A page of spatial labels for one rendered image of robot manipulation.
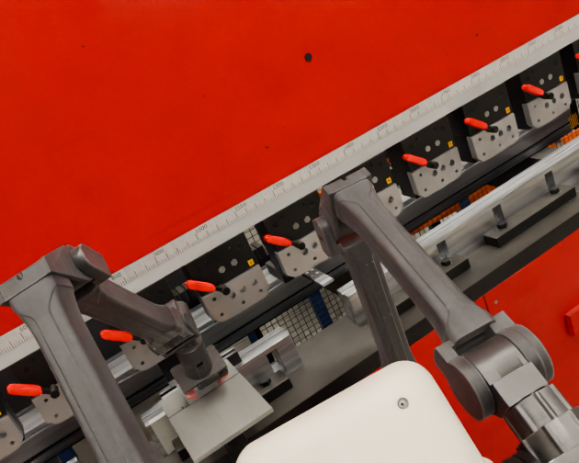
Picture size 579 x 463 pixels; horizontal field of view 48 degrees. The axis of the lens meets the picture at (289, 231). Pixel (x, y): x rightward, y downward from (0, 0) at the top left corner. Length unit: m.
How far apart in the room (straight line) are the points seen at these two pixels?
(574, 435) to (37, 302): 0.61
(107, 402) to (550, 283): 1.36
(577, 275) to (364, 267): 0.97
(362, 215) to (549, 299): 1.03
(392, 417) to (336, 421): 0.05
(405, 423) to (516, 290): 1.21
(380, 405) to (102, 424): 0.33
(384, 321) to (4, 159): 0.76
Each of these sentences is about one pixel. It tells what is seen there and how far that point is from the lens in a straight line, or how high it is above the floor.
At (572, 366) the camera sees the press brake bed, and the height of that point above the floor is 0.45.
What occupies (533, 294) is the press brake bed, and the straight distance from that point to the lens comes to 1.85.
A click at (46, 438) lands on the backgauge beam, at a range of 1.81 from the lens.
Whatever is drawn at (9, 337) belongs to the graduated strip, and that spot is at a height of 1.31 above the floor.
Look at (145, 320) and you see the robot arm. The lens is 1.09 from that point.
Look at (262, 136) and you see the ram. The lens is 1.44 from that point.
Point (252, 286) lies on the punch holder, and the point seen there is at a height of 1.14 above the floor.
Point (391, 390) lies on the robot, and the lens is 0.62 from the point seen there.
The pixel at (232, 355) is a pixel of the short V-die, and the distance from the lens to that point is 1.56.
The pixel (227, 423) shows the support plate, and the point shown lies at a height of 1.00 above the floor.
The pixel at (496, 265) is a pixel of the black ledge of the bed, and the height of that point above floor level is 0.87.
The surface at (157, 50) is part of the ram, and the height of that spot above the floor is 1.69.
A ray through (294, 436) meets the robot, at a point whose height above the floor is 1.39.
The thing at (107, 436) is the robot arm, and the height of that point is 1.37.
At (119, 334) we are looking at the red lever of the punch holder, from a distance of 1.39.
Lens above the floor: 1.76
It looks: 22 degrees down
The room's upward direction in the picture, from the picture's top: 23 degrees counter-clockwise
